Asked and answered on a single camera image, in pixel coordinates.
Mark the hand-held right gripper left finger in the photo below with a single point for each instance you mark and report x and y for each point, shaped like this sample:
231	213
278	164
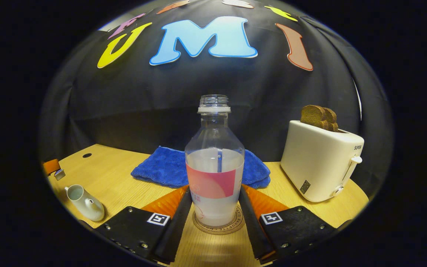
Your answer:
176	230

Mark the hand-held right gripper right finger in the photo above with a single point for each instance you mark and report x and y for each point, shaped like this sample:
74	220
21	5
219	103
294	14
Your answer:
252	230

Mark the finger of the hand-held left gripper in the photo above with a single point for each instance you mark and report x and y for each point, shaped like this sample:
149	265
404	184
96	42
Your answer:
51	167

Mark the round brown coaster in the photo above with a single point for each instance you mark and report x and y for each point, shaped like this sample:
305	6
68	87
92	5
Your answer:
217	230

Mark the white teacup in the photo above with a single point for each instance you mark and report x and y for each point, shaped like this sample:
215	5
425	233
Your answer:
87	207

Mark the clear water bottle pink label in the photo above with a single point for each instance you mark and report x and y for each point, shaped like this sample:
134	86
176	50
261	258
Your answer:
213	167

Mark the blue towel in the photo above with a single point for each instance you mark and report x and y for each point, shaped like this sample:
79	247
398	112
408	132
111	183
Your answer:
158	167

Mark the cream toaster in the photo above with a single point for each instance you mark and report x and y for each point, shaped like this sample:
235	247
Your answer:
317	163

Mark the black backdrop cloth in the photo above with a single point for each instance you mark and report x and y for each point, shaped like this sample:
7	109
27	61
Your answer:
124	107

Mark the brown bread slice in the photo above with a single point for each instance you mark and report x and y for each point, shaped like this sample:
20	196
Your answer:
313	115
332	120

